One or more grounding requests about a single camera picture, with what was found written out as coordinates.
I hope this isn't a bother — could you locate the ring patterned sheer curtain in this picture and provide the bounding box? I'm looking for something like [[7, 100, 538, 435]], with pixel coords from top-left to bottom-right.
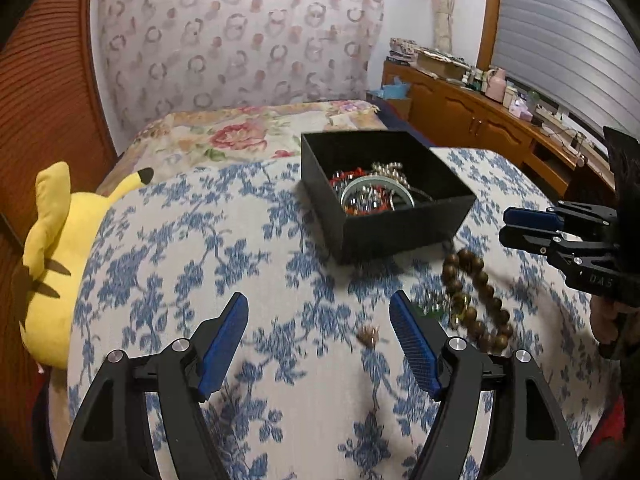
[[89, 0, 387, 132]]

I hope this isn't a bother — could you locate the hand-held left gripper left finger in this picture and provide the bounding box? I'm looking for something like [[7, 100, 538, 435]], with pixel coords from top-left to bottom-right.
[[57, 292, 250, 480]]

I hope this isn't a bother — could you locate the grey window blind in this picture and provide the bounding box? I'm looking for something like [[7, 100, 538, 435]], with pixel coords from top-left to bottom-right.
[[492, 0, 640, 147]]

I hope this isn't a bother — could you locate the pink floral bedspread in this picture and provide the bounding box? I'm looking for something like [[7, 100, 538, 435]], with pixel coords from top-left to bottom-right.
[[94, 99, 392, 197]]

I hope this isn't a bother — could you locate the pink kettle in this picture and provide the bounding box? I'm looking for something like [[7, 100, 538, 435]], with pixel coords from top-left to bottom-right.
[[485, 67, 507, 103]]

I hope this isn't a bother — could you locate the wooden cabinet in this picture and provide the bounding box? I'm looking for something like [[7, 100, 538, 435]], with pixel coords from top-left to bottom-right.
[[382, 57, 617, 202]]

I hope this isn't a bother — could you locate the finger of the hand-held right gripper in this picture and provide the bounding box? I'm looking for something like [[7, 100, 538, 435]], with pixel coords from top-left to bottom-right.
[[503, 207, 567, 232], [498, 226, 562, 257]]

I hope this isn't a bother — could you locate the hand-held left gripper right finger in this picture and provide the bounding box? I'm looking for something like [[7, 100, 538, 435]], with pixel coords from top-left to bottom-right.
[[389, 289, 584, 480]]

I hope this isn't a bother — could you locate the black box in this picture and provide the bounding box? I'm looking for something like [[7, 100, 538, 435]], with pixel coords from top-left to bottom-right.
[[300, 130, 477, 266]]

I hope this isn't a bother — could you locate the slatted wooden wardrobe door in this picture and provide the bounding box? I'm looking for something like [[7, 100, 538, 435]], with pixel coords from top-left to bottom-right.
[[0, 0, 122, 281]]

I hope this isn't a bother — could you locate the clear crystal bead bracelet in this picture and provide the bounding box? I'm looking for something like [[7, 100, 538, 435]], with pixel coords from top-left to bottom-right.
[[421, 291, 475, 327]]

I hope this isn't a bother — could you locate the beige window curtain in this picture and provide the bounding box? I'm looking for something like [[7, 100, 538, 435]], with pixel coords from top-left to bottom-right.
[[429, 0, 459, 54]]

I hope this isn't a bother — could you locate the blue floral cloth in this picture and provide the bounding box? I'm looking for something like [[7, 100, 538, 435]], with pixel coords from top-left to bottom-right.
[[47, 147, 626, 480]]

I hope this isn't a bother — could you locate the light blue bag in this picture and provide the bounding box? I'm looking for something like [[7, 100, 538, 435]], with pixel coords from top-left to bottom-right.
[[369, 77, 413, 104]]

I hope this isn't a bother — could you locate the cardboard box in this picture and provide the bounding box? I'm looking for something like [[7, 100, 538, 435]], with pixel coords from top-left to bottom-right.
[[414, 49, 472, 81]]

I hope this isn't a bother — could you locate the red bead bracelet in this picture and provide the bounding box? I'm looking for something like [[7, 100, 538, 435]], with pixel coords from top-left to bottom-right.
[[328, 167, 396, 217]]

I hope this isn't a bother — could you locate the yellow plush toy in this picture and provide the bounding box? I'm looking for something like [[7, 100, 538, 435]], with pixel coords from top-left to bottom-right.
[[19, 161, 155, 370]]

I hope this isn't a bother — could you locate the person's right hand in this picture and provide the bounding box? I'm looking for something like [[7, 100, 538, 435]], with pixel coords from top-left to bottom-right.
[[590, 297, 628, 359]]

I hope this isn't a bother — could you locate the brown wooden bead bracelet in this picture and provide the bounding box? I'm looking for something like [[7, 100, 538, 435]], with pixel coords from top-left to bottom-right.
[[442, 248, 516, 352]]

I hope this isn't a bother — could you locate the silver bangle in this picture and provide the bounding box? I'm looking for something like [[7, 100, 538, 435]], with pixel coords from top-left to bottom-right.
[[341, 173, 417, 212]]

